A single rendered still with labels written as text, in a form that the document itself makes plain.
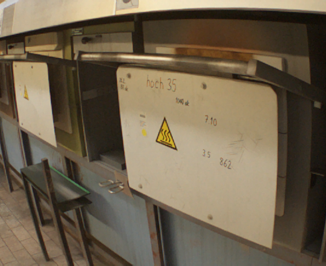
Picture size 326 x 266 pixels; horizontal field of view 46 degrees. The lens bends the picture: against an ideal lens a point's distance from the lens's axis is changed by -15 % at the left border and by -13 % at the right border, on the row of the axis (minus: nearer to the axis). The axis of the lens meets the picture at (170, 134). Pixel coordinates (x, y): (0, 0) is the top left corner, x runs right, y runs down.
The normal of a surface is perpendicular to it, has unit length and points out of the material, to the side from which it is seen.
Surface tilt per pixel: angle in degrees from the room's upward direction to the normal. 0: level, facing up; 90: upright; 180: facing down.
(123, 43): 90
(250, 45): 90
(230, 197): 90
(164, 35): 90
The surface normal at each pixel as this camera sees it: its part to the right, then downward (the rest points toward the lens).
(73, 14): -0.78, 0.07
